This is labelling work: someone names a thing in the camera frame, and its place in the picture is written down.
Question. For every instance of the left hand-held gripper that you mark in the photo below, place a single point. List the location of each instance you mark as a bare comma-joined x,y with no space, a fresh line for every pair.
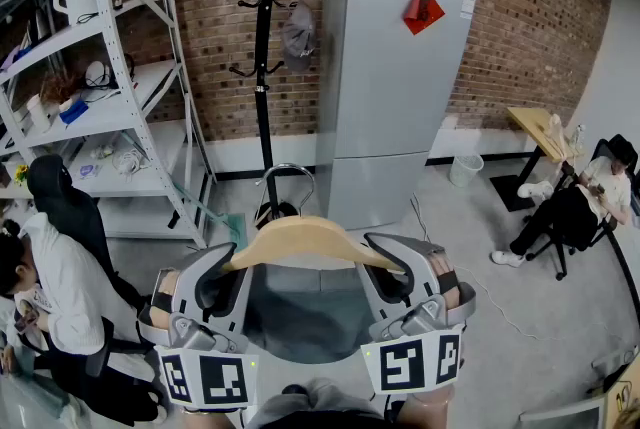
220,377

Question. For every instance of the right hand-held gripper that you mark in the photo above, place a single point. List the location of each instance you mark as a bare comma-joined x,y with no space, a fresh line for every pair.
410,362

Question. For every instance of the grey-green garment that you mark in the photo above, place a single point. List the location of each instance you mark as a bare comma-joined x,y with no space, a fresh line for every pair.
305,317

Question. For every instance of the person's left forearm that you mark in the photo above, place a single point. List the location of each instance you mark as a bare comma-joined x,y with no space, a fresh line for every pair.
210,421

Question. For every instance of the person's right forearm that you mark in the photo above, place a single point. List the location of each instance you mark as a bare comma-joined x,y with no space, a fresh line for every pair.
427,409

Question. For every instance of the person's left hand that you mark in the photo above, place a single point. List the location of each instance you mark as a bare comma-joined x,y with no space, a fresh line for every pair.
167,284

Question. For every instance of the person's right hand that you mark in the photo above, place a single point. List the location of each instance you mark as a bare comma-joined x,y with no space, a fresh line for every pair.
442,264

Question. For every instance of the teal flat mop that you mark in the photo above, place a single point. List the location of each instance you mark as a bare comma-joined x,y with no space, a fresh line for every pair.
234,232

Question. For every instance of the person's black shoe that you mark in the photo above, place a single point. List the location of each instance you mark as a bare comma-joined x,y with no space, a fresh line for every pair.
295,389

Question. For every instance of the white mesh wastebasket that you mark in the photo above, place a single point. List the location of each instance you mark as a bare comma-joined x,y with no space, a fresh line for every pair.
466,171

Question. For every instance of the person's leg grey trousers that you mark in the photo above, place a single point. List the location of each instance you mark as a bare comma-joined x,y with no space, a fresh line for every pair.
310,404

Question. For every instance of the purple printed packet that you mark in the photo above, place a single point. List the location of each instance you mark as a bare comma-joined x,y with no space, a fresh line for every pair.
90,172

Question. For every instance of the grey refrigerator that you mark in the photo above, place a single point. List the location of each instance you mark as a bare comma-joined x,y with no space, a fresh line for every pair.
380,92

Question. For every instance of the yellow flowers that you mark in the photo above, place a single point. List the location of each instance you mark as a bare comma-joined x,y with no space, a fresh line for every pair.
22,173

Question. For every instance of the blue cloth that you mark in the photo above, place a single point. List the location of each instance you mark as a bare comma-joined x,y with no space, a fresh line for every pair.
74,112

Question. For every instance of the clear bottle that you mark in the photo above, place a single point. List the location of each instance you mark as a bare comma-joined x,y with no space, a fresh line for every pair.
578,139

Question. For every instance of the black coat rack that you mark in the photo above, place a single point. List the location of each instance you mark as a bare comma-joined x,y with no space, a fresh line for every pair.
265,67

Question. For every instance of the white cup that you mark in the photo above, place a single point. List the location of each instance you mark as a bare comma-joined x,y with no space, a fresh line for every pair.
39,114

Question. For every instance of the dried brown plant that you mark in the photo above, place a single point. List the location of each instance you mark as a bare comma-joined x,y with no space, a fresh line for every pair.
60,89

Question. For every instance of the grey baseball cap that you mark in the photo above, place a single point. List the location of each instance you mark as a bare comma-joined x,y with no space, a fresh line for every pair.
299,37

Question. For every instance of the red paper decoration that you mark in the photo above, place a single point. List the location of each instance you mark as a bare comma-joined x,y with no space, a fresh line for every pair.
422,9

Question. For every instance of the white label sticker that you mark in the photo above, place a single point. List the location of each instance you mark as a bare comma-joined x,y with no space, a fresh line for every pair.
469,3

